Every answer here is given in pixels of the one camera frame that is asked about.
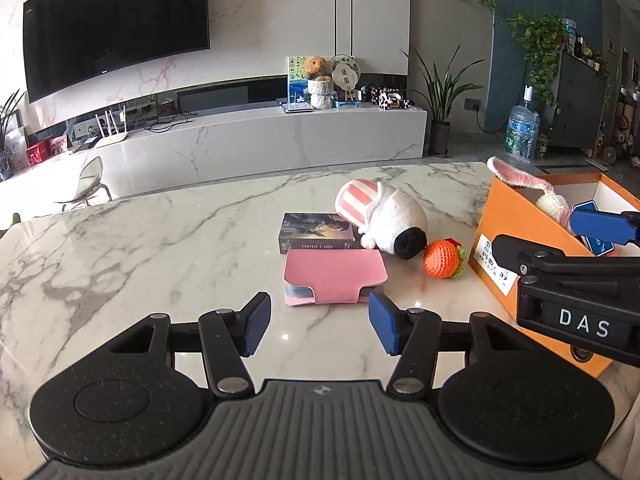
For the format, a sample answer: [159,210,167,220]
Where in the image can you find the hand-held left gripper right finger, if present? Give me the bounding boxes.
[367,291,536,399]

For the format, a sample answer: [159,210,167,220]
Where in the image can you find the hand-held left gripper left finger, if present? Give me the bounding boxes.
[105,291,273,400]

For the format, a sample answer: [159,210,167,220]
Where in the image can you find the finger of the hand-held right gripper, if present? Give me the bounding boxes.
[492,233,640,286]
[569,207,640,247]

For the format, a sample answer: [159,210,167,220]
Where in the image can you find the orange cardboard box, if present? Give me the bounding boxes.
[467,172,640,380]

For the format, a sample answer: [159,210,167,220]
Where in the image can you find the pink leather card holder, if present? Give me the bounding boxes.
[283,249,388,307]

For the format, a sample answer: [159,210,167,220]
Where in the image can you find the white pink crochet bunny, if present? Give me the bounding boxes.
[486,156,573,233]

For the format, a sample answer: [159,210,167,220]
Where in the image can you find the orange crochet fruit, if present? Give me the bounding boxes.
[423,237,470,279]

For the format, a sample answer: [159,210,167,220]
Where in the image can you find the white plush dog striped hat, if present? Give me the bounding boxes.
[334,178,429,261]

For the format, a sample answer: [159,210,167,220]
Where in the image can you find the dark illustrated card box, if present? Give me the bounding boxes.
[278,212,356,255]

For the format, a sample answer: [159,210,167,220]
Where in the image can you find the blue water jug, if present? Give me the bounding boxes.
[504,85,541,163]

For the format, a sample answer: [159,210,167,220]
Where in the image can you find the grey cabinet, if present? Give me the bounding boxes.
[547,50,611,150]

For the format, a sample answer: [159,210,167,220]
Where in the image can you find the potted long-leaf plant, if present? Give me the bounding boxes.
[400,45,486,157]

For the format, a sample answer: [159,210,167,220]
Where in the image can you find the white marble television console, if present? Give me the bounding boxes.
[0,105,429,201]

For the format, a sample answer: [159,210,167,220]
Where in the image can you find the pothos plant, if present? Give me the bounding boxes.
[495,14,571,116]

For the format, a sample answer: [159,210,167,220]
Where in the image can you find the white rocking chair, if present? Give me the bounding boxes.
[54,156,111,212]

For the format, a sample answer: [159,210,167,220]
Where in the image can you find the white router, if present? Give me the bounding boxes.
[95,107,130,148]

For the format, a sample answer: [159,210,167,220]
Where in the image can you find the teddy bear bouquet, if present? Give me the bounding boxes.
[300,56,335,110]

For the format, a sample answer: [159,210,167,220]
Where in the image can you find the green blue canvas painting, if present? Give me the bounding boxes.
[287,55,316,106]

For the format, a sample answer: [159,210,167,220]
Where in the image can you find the round paper fan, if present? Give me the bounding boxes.
[330,54,360,103]

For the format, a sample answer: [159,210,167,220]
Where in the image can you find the red gift box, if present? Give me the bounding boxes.
[25,140,51,167]

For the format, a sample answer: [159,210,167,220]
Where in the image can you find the leafy plant in blue vase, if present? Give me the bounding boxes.
[0,89,28,181]

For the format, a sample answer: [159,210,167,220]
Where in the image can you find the black power cable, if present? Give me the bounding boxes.
[475,109,507,135]

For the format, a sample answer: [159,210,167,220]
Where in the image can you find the black console cables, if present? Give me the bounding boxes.
[142,107,196,133]

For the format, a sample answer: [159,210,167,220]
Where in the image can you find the black wall television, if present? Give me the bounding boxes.
[22,0,211,105]

